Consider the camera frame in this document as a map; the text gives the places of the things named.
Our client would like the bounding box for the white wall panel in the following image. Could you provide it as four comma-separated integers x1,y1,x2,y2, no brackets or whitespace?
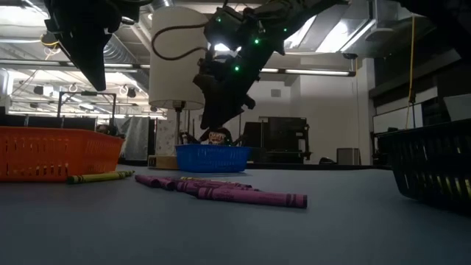
442,93,471,123

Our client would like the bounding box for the grey fabric cover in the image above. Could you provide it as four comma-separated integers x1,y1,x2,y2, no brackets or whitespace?
116,116,151,162

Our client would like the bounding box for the grey waste bin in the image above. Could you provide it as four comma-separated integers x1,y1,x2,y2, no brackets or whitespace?
336,147,362,166

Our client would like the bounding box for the yellow hanging cable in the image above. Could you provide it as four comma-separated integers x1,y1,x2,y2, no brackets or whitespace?
404,14,417,130

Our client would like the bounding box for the metal lamp pole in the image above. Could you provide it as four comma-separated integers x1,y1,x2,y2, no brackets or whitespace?
172,99,185,145

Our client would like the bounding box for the ceiling cable reel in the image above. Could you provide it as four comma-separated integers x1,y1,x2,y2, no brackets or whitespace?
39,31,62,60

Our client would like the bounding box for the black plastic basket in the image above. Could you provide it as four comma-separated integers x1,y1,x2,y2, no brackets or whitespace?
378,119,471,213

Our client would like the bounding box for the black looped gripper cable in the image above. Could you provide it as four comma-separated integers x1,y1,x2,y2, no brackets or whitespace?
151,22,209,62

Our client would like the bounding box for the purple crayon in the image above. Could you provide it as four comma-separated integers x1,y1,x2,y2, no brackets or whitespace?
175,180,263,195
154,176,178,191
191,179,255,189
196,187,308,210
134,174,162,189

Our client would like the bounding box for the blue plastic basket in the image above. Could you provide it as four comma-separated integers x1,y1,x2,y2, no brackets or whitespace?
174,143,253,174

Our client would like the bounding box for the black partition wall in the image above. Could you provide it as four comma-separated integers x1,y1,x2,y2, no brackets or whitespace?
0,113,99,132

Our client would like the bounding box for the white cylindrical lamp shade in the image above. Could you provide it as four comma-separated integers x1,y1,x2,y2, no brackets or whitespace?
148,6,210,110

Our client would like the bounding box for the fluorescent light fixture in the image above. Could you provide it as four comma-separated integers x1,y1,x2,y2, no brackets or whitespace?
0,58,152,73
259,65,357,78

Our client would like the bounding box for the orange plastic basket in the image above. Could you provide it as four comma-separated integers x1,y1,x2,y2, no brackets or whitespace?
0,126,126,184

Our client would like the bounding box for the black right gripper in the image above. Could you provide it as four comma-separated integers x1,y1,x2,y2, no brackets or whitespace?
193,47,266,130

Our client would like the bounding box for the black metal rig frame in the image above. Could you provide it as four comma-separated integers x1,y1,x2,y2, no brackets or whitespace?
56,91,118,128

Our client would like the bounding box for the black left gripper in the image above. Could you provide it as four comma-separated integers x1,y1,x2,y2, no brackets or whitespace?
43,0,124,92

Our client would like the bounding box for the black equipment rack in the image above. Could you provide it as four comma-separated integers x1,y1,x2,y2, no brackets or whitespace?
241,116,312,165

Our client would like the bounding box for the yellow crayon green tip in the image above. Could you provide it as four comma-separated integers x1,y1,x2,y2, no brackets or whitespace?
65,169,136,186
179,176,215,183

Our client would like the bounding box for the person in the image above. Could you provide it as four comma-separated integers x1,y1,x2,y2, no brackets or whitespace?
198,127,234,146
95,124,119,138

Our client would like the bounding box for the whiteboard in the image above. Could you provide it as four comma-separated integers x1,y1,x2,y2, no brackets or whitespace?
372,86,439,135

